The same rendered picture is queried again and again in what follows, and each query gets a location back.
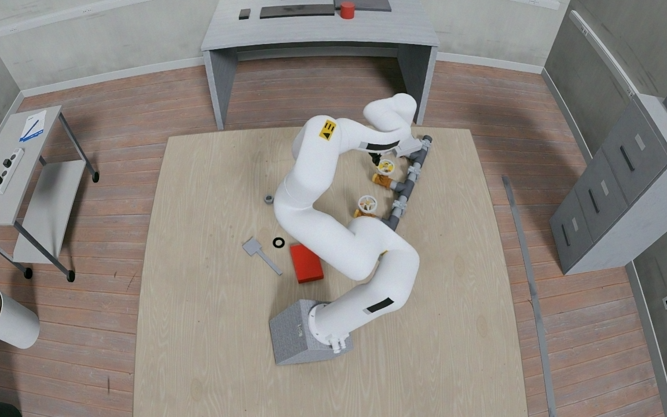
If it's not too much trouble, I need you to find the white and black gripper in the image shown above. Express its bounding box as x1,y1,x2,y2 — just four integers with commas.
368,149,393,167

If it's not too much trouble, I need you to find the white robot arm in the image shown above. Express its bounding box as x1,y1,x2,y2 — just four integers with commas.
273,93,423,353

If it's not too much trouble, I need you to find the red rectangular block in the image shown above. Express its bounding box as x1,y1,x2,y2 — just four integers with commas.
290,244,324,284

